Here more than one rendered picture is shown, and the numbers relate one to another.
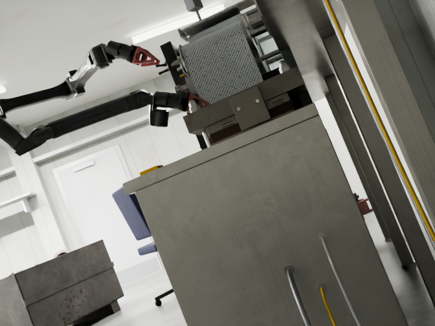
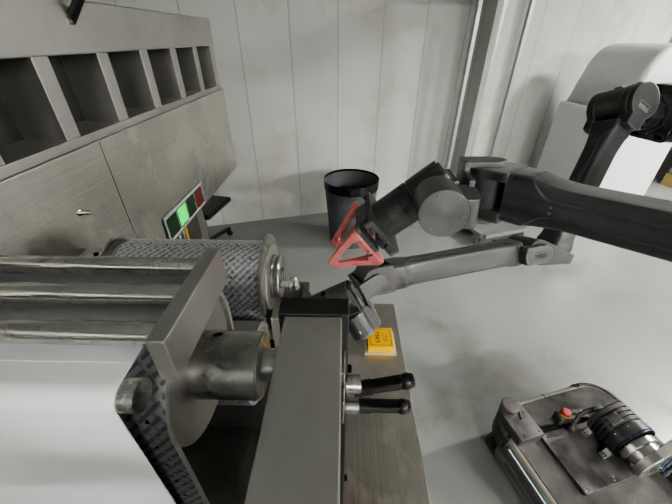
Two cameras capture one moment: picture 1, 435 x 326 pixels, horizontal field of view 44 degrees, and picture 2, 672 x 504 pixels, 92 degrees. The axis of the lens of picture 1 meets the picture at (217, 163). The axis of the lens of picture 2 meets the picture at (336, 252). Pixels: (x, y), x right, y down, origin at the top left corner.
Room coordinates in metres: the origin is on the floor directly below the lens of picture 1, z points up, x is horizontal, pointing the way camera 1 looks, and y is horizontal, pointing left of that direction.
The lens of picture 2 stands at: (2.47, 0.00, 1.60)
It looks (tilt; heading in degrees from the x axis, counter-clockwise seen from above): 33 degrees down; 170
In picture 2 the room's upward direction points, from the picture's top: straight up
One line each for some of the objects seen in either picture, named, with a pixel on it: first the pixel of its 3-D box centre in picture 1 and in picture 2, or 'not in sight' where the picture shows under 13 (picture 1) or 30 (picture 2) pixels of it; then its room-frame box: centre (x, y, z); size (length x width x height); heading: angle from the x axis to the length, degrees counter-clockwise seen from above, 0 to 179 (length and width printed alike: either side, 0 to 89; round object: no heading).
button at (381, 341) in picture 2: (152, 171); (379, 339); (1.89, 0.22, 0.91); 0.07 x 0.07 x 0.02; 79
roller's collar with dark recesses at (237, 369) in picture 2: not in sight; (233, 364); (2.25, -0.06, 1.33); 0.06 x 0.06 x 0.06; 79
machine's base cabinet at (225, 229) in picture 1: (298, 228); not in sight; (2.91, -0.27, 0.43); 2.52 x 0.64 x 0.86; 169
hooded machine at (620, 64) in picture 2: not in sight; (608, 137); (-0.31, 3.18, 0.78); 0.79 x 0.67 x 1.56; 95
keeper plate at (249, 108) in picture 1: (250, 108); not in sight; (1.70, -0.16, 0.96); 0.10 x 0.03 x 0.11; 79
